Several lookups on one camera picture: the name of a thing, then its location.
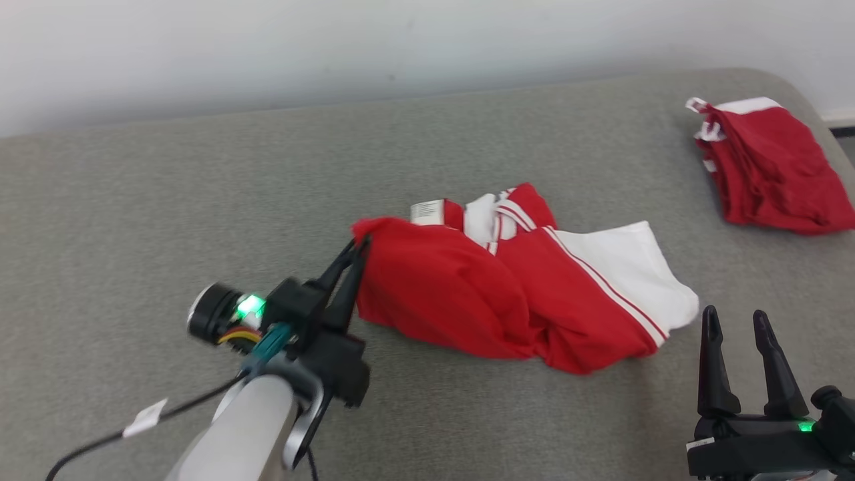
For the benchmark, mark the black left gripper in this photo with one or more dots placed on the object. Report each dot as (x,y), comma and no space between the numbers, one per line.
(334,361)

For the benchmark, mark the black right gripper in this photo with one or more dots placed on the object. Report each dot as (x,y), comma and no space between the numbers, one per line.
(755,447)

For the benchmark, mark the red and white jersey shirt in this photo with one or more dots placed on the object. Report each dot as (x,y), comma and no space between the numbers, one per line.
(434,287)

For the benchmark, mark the red shorts with white band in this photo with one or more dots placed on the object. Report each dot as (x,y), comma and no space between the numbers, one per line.
(775,167)

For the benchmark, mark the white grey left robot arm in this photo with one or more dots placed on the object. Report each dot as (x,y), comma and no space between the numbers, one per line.
(240,427)

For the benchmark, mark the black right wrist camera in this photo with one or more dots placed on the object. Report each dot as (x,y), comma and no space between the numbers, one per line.
(835,414)

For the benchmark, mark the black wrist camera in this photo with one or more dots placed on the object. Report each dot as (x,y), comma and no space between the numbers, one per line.
(835,414)
(214,312)

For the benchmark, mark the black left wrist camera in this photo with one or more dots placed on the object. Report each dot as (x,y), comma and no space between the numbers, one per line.
(214,312)

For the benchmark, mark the dark wall baseboard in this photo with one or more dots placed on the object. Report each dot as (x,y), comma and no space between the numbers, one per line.
(843,123)

